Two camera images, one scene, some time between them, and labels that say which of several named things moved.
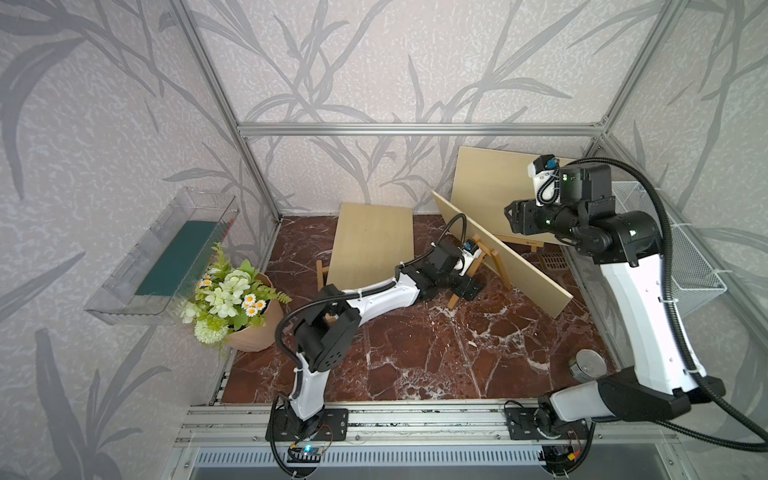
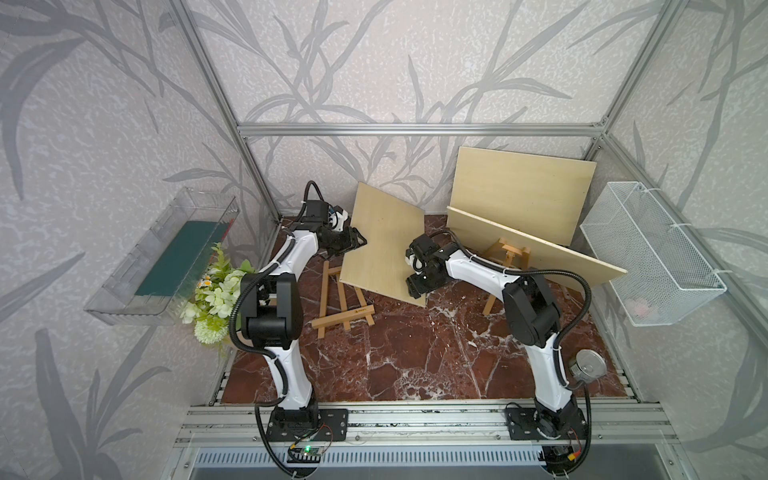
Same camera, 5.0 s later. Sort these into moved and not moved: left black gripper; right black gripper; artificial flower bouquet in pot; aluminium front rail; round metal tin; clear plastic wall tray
Moved: left black gripper; right black gripper
Not moved: round metal tin; artificial flower bouquet in pot; clear plastic wall tray; aluminium front rail
